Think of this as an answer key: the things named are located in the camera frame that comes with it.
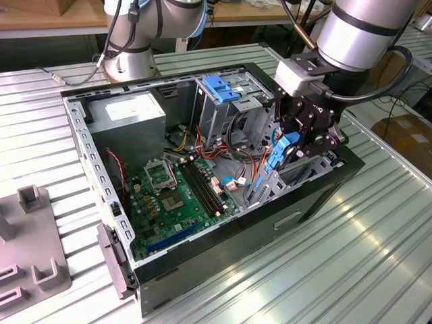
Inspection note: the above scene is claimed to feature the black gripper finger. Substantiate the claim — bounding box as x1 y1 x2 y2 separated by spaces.
295 130 350 159
273 86 306 142

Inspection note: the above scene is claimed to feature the metal disk bay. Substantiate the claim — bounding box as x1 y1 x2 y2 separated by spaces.
242 148 338 209

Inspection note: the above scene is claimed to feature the metal drive cage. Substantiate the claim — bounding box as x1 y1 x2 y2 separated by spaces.
194 70 275 148

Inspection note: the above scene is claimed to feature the blue plastic drive latch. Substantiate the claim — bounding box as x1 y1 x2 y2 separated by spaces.
202 76 242 104

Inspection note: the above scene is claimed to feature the brown cardboard box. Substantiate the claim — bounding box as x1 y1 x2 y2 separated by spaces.
371 113 432 169

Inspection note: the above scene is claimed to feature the black RAM slot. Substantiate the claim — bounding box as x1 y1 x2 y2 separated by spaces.
180 162 219 217
183 161 221 215
190 157 227 209
186 159 225 212

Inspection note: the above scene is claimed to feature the metal slat side table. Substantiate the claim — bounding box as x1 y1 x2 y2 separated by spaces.
387 25 432 75

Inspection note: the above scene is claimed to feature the green motherboard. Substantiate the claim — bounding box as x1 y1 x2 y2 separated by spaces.
126 157 244 263

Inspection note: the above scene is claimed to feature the black PC case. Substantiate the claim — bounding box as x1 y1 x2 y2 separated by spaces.
59 62 366 318

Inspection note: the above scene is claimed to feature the metal socket cover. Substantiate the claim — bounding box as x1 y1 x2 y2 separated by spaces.
143 158 178 194

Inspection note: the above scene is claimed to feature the CPU socket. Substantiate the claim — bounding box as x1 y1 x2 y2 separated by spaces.
157 188 187 214

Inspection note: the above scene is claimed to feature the grey power supply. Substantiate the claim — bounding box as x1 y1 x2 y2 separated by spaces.
86 90 168 176

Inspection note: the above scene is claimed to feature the blue expansion slot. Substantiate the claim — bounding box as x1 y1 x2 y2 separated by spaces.
146 224 200 256

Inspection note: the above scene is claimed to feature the grey plastic case latch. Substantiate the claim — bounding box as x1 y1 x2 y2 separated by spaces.
97 224 136 300

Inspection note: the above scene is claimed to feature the grey parts rack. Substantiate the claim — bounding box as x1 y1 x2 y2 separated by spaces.
0 184 74 310

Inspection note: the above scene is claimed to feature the blue data wire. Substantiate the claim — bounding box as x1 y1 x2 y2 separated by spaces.
270 124 281 153

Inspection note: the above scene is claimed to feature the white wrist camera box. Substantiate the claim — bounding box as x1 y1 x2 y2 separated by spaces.
274 59 327 98

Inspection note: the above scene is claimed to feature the black camera cable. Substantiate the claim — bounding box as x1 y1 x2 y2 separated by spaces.
310 45 415 102

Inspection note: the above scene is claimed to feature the black cable bundle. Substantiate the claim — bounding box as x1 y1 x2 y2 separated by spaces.
226 109 267 159

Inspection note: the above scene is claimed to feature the yellow orange wire bundle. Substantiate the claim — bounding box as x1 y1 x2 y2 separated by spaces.
165 126 237 163

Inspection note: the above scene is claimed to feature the red black fan wire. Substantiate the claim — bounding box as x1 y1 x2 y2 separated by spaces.
106 149 129 205

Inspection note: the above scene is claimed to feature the black cable with metal plug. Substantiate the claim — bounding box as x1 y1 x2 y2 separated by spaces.
36 0 124 87

